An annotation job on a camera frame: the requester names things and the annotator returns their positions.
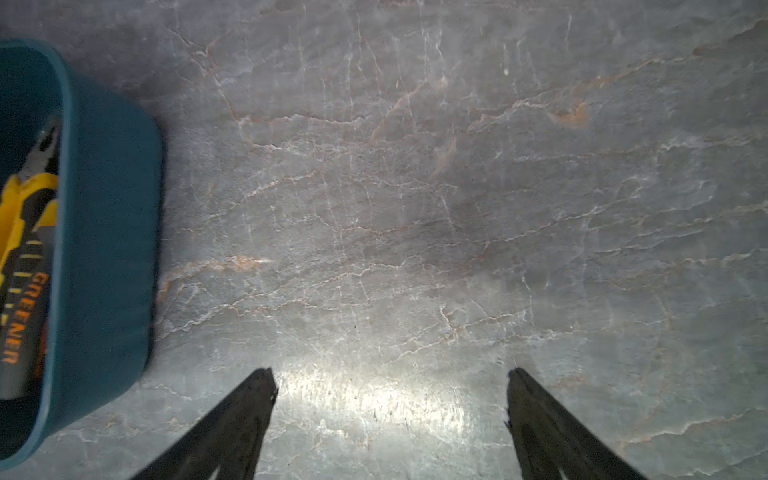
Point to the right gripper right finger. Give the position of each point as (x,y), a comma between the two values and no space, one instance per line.
(550,443)

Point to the yellow grey pliers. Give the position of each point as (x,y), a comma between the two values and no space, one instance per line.
(26,194)

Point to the teal plastic storage box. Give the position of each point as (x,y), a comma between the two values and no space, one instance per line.
(106,239)

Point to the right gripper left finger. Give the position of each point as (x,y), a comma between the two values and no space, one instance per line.
(225,443)

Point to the grey orange Greener pliers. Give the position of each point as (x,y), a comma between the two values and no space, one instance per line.
(26,313)

